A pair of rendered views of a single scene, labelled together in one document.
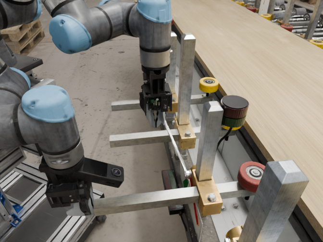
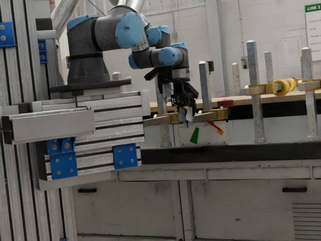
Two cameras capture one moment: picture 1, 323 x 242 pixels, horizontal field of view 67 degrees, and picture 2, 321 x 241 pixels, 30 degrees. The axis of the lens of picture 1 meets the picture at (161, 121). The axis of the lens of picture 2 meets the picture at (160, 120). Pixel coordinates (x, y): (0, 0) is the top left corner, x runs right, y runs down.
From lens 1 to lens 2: 2.60 m
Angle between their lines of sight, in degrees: 58
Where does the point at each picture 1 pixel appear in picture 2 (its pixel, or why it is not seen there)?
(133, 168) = not seen: outside the picture
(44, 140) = (186, 59)
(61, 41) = (155, 36)
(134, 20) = not seen: hidden behind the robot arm
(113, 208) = (196, 117)
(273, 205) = (254, 50)
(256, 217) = (251, 62)
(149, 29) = (166, 37)
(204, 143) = (207, 82)
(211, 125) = (207, 71)
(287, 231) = (251, 124)
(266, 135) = not seen: hidden behind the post
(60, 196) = (187, 98)
